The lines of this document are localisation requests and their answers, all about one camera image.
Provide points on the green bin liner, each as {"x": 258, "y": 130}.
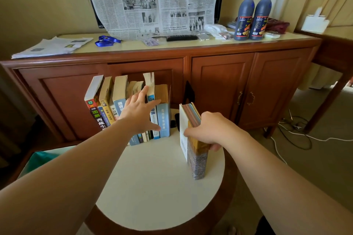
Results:
{"x": 41, "y": 157}

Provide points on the white tissue box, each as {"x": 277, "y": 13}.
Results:
{"x": 314, "y": 24}

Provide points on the person's right leg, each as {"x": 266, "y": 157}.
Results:
{"x": 264, "y": 228}

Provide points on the grey blue flat booklet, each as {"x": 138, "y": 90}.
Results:
{"x": 231, "y": 25}

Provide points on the person's left forearm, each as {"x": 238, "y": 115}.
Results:
{"x": 60, "y": 182}

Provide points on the large white teal textbook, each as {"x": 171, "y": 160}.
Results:
{"x": 149, "y": 80}

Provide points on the person's right hand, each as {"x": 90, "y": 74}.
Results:
{"x": 215, "y": 130}

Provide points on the dark blue red-capped bottle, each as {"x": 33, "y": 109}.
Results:
{"x": 244, "y": 17}
{"x": 260, "y": 17}

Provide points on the beige curtain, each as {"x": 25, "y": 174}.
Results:
{"x": 11, "y": 122}

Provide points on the grey cover book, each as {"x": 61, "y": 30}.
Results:
{"x": 138, "y": 86}

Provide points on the black metal bookend rack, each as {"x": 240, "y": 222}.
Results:
{"x": 189, "y": 94}

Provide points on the small white box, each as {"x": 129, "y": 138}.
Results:
{"x": 272, "y": 35}

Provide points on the wooden side desk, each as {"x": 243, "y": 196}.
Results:
{"x": 333, "y": 53}

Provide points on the small dark picture booklet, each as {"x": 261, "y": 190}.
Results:
{"x": 150, "y": 134}

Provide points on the small clear packet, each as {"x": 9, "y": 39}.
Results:
{"x": 226, "y": 36}

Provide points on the lavender cover book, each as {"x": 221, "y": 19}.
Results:
{"x": 164, "y": 122}

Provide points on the black remote control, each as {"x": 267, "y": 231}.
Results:
{"x": 182, "y": 38}

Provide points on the white plastic bag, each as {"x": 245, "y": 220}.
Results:
{"x": 215, "y": 28}

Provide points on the person's right forearm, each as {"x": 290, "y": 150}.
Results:
{"x": 289, "y": 188}

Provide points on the yellow painting cover paperback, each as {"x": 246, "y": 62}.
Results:
{"x": 197, "y": 163}

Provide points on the yellowed blue cover book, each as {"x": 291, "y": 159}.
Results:
{"x": 131, "y": 87}

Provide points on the dark red bag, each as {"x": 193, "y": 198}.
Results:
{"x": 278, "y": 26}

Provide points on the person's left hand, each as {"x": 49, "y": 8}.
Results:
{"x": 138, "y": 116}

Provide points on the round wooden table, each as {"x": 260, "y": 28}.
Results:
{"x": 154, "y": 182}

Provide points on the wooden trash bin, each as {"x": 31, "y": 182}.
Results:
{"x": 23, "y": 164}

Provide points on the wooden sideboard cabinet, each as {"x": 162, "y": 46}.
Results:
{"x": 69, "y": 97}

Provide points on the folded newspaper pile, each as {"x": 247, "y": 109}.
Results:
{"x": 52, "y": 47}

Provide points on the yellow picture storybook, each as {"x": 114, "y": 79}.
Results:
{"x": 106, "y": 89}

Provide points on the small lavender packet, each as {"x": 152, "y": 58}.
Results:
{"x": 151, "y": 42}

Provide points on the teal orange cover book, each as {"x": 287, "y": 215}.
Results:
{"x": 120, "y": 89}

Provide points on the dark figure cover book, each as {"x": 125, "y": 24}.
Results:
{"x": 104, "y": 115}

